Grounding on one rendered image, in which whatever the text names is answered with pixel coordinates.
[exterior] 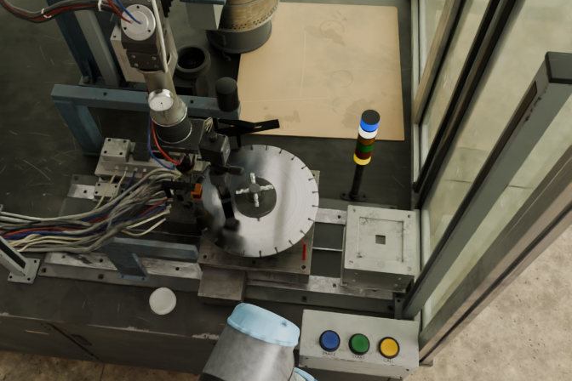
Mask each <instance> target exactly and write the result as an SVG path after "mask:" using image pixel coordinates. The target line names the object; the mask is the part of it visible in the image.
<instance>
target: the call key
mask: <svg viewBox="0 0 572 381"><path fill-rule="evenodd" d="M380 349H381V352H382V353H383V354H384V355H386V356H393V355H395V354H396V353H397V351H398V346H397V344H396V343H395V341H393V340H392V339H385V340H384V341H382V343H381V345H380Z"/></svg>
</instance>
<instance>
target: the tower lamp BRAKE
mask: <svg viewBox="0 0 572 381"><path fill-rule="evenodd" d="M379 121H380V114H379V113H378V112H377V111H375V110H366V111H364V112H363V113H362V116H361V121H360V126H361V128H362V129H363V130H365V131H367V132H373V131H375V130H376V129H377V128H378V126H379Z"/></svg>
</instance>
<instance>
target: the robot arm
mask: <svg viewBox="0 0 572 381"><path fill-rule="evenodd" d="M299 336H300V329H299V328H298V327H297V326H296V325H295V324H294V323H292V322H290V321H288V320H286V319H284V318H282V317H281V316H278V315H276V314H274V313H272V312H270V311H268V310H264V309H262V308H260V307H258V306H255V305H252V304H245V303H242V304H238V305H237V306H236V308H235V309H234V311H233V312H232V314H231V316H229V317H228V319H227V324H226V326H225V328H224V330H223V332H222V334H221V335H220V338H219V340H218V341H217V343H216V345H215V347H214V349H213V351H212V353H211V355H210V357H209V359H208V361H207V363H206V365H205V367H204V369H203V371H202V373H201V375H200V377H199V379H198V381H317V380H316V379H314V377H313V376H311V375H310V374H308V373H307V372H304V371H302V370H300V369H299V368H296V367H295V358H294V354H293V349H294V347H295V346H296V345H297V344H298V337H299Z"/></svg>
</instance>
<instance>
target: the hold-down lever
mask: <svg viewBox="0 0 572 381"><path fill-rule="evenodd" d="M209 170H214V171H219V172H225V173H229V174H230V175H235V176H243V175H244V168H241V167H235V166H230V167H222V166H216V165H210V166H209Z"/></svg>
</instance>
